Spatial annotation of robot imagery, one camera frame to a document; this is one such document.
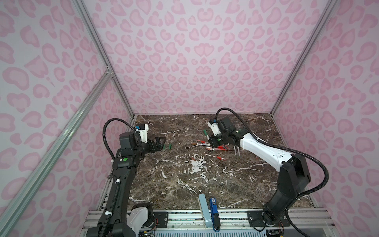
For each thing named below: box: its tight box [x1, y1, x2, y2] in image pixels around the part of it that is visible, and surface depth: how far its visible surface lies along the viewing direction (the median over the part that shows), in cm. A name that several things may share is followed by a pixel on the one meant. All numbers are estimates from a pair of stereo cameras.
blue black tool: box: [209, 197, 221, 233], surface depth 73 cm
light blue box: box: [197, 193, 214, 229], surface depth 74 cm
